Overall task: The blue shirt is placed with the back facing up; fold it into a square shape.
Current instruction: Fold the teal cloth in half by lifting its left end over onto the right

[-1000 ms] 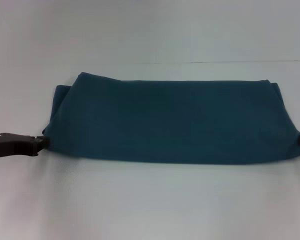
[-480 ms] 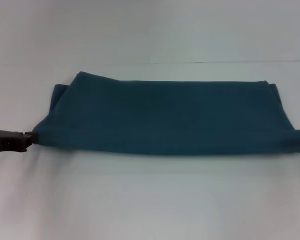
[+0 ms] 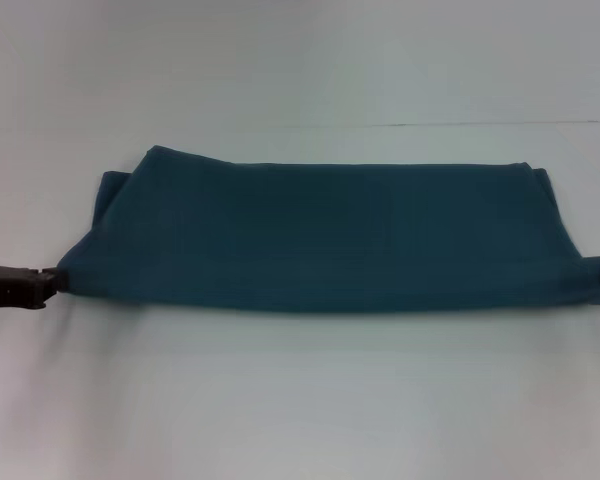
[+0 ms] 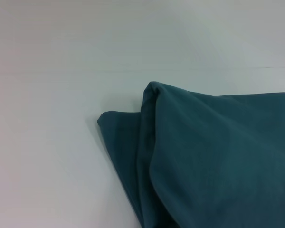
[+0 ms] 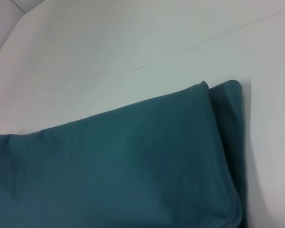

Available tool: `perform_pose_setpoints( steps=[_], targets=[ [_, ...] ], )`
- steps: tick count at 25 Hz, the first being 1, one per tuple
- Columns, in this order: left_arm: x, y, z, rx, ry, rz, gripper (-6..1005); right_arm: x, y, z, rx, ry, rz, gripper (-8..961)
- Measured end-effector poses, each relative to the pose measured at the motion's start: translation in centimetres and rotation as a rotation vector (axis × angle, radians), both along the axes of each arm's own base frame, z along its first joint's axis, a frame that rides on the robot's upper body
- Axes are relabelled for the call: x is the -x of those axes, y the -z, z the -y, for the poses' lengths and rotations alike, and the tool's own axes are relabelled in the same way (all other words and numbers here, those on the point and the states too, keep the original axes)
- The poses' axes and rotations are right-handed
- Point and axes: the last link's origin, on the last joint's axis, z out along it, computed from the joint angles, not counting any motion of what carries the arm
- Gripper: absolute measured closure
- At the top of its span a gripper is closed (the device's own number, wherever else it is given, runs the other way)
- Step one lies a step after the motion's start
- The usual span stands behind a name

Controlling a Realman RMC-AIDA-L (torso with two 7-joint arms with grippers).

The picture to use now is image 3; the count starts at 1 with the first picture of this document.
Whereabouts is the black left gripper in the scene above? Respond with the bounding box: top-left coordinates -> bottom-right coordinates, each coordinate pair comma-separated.
0,263 -> 72,313

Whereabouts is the blue-green t-shirt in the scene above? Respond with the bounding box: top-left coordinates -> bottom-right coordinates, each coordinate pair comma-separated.
57,144 -> 600,315

